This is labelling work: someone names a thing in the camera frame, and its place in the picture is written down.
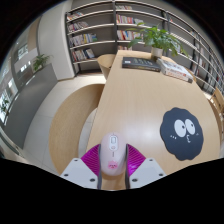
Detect black cartoon-face mouse pad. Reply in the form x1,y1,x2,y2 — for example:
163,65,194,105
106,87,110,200
159,107,205,162

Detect round-backed wooden chair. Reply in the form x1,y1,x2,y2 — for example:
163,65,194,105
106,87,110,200
48,83,105,175
96,54,116,80

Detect white illustrated cover book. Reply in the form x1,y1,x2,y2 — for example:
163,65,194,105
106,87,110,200
156,58,194,80

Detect wooden frame chair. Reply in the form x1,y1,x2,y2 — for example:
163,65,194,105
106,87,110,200
209,87,224,116

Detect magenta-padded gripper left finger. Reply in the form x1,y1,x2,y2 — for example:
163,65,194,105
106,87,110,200
59,143,103,190

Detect grey bookshelf unit with books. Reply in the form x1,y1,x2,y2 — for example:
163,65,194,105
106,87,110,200
64,0,224,96

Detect black hardcover book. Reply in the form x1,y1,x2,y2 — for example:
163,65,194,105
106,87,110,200
121,56,162,73

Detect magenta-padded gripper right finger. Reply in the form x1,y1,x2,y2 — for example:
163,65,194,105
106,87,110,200
124,143,167,190

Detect pink computer mouse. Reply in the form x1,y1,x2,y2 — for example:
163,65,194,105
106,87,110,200
99,132,128,177

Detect green plant in white pot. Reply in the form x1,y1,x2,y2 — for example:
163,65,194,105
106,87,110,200
127,22,188,62

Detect red-spined book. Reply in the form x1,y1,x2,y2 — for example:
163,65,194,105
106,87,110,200
161,68,195,84

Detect green potted floor plant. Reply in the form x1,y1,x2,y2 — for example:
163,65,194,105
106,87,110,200
32,53,52,73
0,98,11,115

